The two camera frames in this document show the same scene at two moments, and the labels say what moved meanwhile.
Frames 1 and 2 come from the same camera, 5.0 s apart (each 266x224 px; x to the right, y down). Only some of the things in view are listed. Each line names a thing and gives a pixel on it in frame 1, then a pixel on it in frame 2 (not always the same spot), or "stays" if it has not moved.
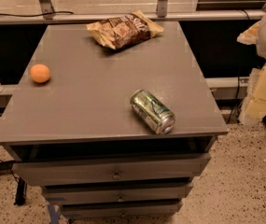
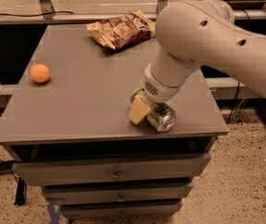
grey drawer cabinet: x=78 y=136 stays
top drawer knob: x=116 y=176 stays
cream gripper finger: x=249 y=35 -> x=161 y=83
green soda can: x=152 y=112 stays
